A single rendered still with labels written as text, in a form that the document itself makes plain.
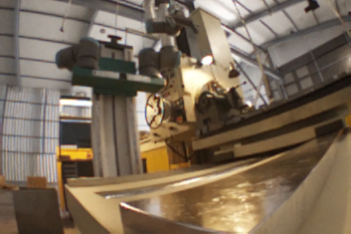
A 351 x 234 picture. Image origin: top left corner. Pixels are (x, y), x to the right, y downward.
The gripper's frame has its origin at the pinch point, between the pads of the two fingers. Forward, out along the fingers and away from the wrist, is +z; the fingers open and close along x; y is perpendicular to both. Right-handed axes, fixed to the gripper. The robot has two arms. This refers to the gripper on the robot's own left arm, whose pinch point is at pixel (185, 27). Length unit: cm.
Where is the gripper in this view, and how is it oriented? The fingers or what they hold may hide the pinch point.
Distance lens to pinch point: 100.7
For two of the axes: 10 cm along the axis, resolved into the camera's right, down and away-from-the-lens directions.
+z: 1.9, 7.1, -6.8
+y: 3.5, -6.9, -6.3
